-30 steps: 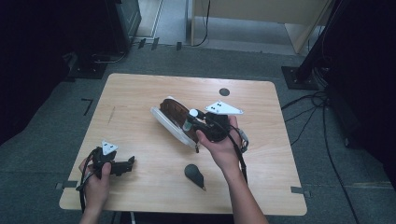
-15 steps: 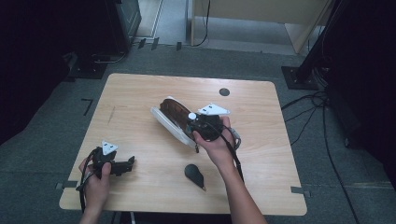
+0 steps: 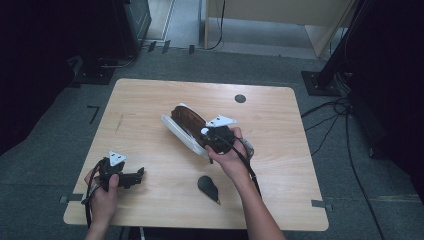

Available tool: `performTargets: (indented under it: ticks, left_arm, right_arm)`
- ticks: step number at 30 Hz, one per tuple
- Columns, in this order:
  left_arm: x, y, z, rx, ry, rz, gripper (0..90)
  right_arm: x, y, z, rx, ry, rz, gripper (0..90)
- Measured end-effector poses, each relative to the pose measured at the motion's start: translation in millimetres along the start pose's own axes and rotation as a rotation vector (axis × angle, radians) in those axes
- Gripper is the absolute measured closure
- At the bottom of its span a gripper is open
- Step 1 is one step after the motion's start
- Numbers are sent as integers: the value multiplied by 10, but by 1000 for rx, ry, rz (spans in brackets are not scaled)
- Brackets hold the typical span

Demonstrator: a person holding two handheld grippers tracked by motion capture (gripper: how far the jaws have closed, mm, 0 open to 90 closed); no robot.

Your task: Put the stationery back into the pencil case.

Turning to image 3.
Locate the right hand-held gripper black cable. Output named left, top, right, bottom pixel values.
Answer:
left=216, top=133, right=263, bottom=198

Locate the person's right hand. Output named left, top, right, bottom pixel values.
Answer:
left=204, top=126, right=255, bottom=183

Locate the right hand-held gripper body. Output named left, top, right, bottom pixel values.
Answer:
left=205, top=114, right=238, bottom=156

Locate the black hanging cable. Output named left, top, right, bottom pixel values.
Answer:
left=204, top=0, right=227, bottom=52

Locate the grey tape strip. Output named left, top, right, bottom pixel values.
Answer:
left=59, top=193, right=84, bottom=204
left=310, top=198, right=335, bottom=213

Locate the hand-held gripper black cable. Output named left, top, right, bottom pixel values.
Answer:
left=216, top=133, right=263, bottom=198
left=81, top=159, right=103, bottom=231

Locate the dark grey teardrop-shaped sharpener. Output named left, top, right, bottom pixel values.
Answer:
left=196, top=175, right=222, bottom=206

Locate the black stand base plate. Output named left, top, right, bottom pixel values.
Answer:
left=68, top=55, right=117, bottom=86
left=301, top=70, right=344, bottom=98

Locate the person's dark lap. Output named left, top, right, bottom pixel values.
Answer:
left=119, top=227, right=249, bottom=240

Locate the black cabinet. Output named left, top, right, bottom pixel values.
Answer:
left=112, top=0, right=153, bottom=58

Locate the black floor cables bundle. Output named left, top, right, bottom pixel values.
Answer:
left=300, top=71, right=388, bottom=240

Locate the person's left hand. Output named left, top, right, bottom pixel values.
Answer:
left=83, top=169, right=121, bottom=229

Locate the white pencil case brown lining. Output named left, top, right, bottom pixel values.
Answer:
left=160, top=102, right=255, bottom=161

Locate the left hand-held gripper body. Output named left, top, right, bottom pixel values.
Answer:
left=97, top=150, right=136, bottom=192

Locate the left hand-held gripper black cable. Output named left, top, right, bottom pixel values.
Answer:
left=81, top=159, right=103, bottom=231

